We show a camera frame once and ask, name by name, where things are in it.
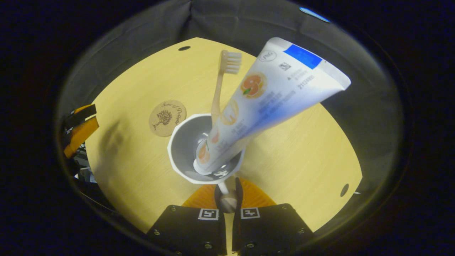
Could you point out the beige toothbrush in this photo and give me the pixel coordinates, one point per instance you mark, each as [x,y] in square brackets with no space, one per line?
[217,92]

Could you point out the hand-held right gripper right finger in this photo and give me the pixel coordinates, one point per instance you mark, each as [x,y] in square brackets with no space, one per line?
[239,192]

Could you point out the white toothpaste tube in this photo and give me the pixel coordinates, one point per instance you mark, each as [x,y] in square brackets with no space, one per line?
[277,96]

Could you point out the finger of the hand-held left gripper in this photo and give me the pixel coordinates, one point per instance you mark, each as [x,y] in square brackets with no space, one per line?
[83,131]

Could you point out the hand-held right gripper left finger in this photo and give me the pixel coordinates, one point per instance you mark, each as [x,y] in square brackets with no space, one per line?
[188,231]

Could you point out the round wooden coaster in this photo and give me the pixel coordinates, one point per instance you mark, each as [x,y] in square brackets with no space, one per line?
[167,119]

